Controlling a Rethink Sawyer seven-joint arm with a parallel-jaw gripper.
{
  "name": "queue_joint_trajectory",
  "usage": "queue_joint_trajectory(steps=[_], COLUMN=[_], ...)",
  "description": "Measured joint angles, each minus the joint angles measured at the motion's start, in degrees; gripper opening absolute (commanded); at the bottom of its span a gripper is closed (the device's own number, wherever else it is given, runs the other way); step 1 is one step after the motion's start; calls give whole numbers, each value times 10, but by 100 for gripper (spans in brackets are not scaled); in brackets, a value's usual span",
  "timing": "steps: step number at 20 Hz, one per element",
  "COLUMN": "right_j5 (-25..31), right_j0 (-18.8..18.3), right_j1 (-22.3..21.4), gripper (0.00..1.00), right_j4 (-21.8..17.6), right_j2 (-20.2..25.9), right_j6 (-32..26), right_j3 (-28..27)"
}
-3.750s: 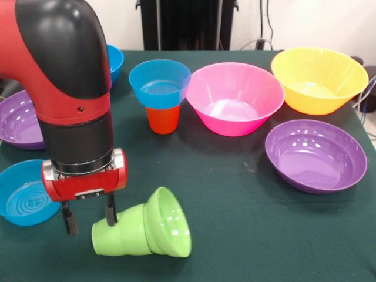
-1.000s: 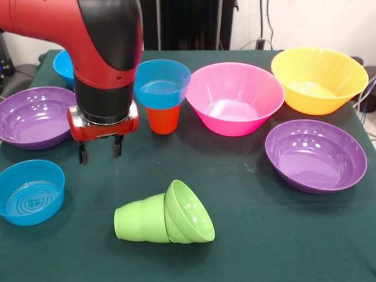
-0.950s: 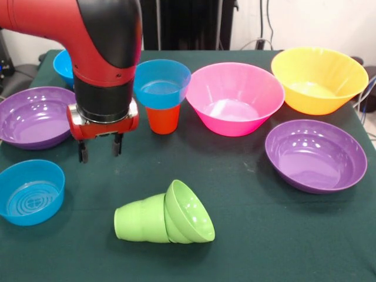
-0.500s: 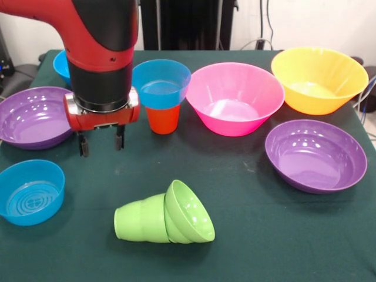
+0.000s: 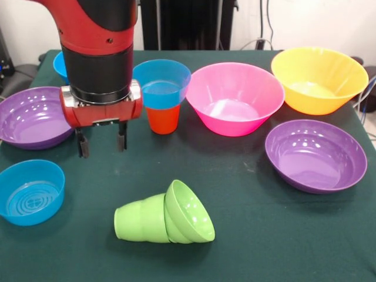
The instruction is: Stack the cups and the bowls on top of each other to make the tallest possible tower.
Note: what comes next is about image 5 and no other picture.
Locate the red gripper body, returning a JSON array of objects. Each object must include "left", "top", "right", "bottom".
[{"left": 59, "top": 79, "right": 144, "bottom": 129}]

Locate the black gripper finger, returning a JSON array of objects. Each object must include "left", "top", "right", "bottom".
[
  {"left": 75, "top": 126, "right": 90, "bottom": 159},
  {"left": 116, "top": 121, "right": 129, "bottom": 153}
]

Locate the orange cup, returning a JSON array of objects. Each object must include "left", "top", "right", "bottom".
[{"left": 145, "top": 103, "right": 182, "bottom": 135}]

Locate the blue bowl with ringed bottom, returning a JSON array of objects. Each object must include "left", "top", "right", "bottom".
[
  {"left": 132, "top": 59, "right": 192, "bottom": 110},
  {"left": 0, "top": 159, "right": 66, "bottom": 227}
]

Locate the green cup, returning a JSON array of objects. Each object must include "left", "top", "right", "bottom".
[{"left": 113, "top": 193, "right": 171, "bottom": 243}]

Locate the small green bowl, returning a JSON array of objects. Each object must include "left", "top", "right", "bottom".
[{"left": 163, "top": 179, "right": 216, "bottom": 244}]

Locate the pink bowl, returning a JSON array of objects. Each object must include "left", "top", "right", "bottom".
[{"left": 184, "top": 62, "right": 286, "bottom": 137}]

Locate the purple bowl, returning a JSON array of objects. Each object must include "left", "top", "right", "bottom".
[
  {"left": 264, "top": 119, "right": 368, "bottom": 194},
  {"left": 0, "top": 86, "right": 76, "bottom": 150}
]

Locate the deep smooth blue bowl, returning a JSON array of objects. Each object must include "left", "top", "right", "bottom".
[{"left": 52, "top": 51, "right": 70, "bottom": 86}]

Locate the black rounded seat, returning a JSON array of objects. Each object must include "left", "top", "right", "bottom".
[{"left": 5, "top": 62, "right": 39, "bottom": 98}]

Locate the black equipment rack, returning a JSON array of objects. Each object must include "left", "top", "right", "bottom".
[{"left": 0, "top": 28, "right": 15, "bottom": 89}]

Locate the dark green tablecloth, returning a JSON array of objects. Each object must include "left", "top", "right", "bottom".
[{"left": 0, "top": 49, "right": 376, "bottom": 282}]

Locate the yellow-orange bowl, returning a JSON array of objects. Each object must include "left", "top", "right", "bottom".
[{"left": 270, "top": 46, "right": 370, "bottom": 116}]

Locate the black plug with grey cable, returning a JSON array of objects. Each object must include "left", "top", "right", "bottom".
[{"left": 240, "top": 37, "right": 273, "bottom": 51}]

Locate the light blue cable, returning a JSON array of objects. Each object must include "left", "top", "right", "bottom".
[{"left": 351, "top": 75, "right": 376, "bottom": 114}]

